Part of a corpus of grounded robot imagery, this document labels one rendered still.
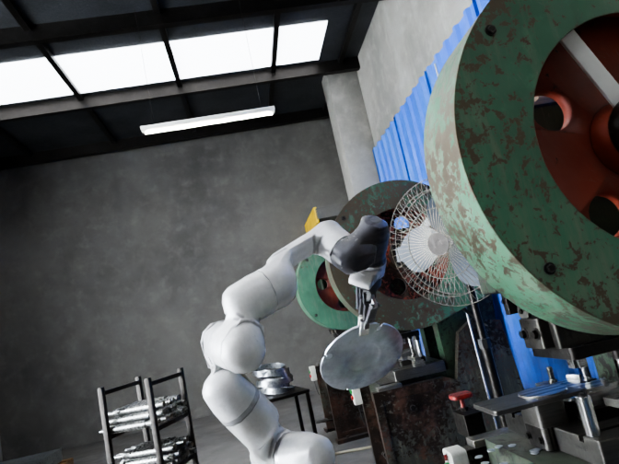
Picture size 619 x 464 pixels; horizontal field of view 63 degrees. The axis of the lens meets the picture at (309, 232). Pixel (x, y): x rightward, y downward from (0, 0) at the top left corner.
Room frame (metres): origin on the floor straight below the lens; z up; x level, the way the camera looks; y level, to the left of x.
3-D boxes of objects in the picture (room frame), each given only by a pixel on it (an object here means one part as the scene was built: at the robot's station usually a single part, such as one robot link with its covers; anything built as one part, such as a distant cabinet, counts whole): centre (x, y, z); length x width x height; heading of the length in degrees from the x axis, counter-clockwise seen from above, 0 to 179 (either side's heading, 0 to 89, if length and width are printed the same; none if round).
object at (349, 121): (6.68, -0.85, 2.15); 0.42 x 0.40 x 4.30; 98
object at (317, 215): (7.46, -0.49, 2.44); 1.25 x 0.92 x 0.27; 8
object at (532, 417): (1.43, -0.47, 0.72); 0.25 x 0.14 x 0.14; 98
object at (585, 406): (1.26, -0.54, 0.75); 0.03 x 0.03 x 0.10; 8
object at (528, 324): (1.45, -0.60, 1.04); 0.17 x 0.15 x 0.30; 98
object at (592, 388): (1.45, -0.64, 0.76); 0.15 x 0.09 x 0.05; 8
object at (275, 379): (4.34, 0.53, 0.40); 0.45 x 0.40 x 0.79; 20
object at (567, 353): (1.45, -0.65, 0.86); 0.20 x 0.16 x 0.05; 8
